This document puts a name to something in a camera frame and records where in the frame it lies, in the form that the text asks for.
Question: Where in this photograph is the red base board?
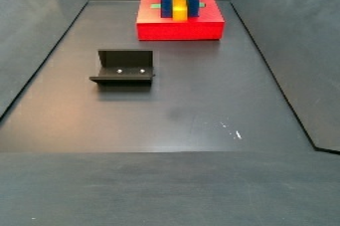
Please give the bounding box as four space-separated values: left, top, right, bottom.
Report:
136 0 224 41

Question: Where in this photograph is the black angle fixture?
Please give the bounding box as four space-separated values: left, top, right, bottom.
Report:
90 49 155 84

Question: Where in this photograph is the yellow long bar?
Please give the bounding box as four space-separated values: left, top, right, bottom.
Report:
172 0 187 21

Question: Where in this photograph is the blue right rear post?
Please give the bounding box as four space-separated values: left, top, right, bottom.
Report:
162 0 172 18

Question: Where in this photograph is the blue post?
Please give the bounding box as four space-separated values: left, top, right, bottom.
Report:
162 0 172 18
187 0 199 17

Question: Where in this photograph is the blue left rear post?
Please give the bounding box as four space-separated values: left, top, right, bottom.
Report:
187 0 199 17

